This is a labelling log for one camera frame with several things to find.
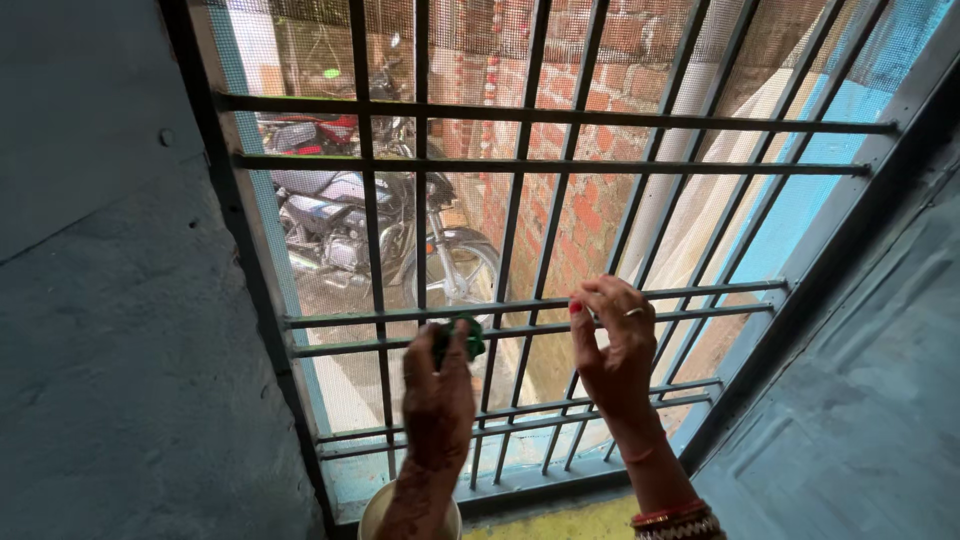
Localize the person's left hand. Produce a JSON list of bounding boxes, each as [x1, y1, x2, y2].
[[401, 321, 479, 477]]

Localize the red and gold bangles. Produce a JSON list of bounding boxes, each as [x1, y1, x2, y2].
[[630, 498, 727, 540]]

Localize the red motorcycle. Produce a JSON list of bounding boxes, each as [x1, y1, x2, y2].
[[257, 111, 421, 163]]

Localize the silver and black motorcycle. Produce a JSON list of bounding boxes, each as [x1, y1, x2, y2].
[[268, 166, 505, 320]]

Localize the blue metal window shutter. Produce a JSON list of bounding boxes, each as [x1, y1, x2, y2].
[[677, 45, 960, 540]]

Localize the green cleaning cloth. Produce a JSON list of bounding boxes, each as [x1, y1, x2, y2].
[[432, 315, 487, 370]]

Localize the fine window mesh screen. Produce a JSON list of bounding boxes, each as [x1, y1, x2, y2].
[[201, 0, 955, 489]]

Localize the white plastic bucket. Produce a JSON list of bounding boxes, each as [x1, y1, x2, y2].
[[357, 480, 465, 540]]

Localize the person's right hand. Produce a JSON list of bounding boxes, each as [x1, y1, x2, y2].
[[567, 274, 666, 445]]

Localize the grey metal window grille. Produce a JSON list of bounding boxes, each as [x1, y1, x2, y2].
[[159, 0, 901, 530]]

